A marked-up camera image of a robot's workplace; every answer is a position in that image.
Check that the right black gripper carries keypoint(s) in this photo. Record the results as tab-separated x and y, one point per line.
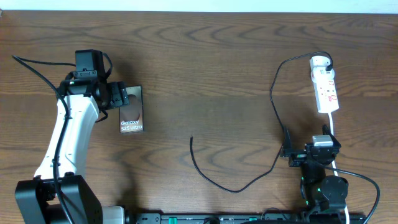
298	156

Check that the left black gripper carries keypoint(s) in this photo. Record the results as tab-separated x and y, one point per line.
119	94

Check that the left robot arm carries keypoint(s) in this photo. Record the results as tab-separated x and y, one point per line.
58	192

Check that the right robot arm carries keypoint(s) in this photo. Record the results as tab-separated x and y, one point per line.
324	194

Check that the white USB charger plug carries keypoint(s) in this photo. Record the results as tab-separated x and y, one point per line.
321	61

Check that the white power strip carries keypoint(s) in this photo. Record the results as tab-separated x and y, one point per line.
325	90

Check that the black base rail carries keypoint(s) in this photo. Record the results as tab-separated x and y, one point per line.
272	217

